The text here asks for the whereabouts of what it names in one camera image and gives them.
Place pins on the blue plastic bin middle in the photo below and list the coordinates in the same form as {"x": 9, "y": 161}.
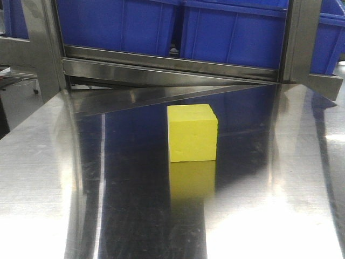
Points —
{"x": 247, "y": 33}

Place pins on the blue plastic bin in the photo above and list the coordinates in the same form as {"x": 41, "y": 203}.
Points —
{"x": 329, "y": 43}
{"x": 247, "y": 33}
{"x": 144, "y": 27}

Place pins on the yellow foam block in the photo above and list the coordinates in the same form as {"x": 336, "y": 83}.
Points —
{"x": 192, "y": 133}

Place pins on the blue plastic bin left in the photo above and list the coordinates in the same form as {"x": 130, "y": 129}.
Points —
{"x": 144, "y": 27}

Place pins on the blue plastic bin right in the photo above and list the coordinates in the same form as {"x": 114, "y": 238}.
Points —
{"x": 329, "y": 43}

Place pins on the stainless steel shelf rack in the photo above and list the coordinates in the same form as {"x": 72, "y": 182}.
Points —
{"x": 44, "y": 57}

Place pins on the blue bin far left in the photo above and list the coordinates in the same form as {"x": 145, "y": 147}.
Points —
{"x": 15, "y": 25}

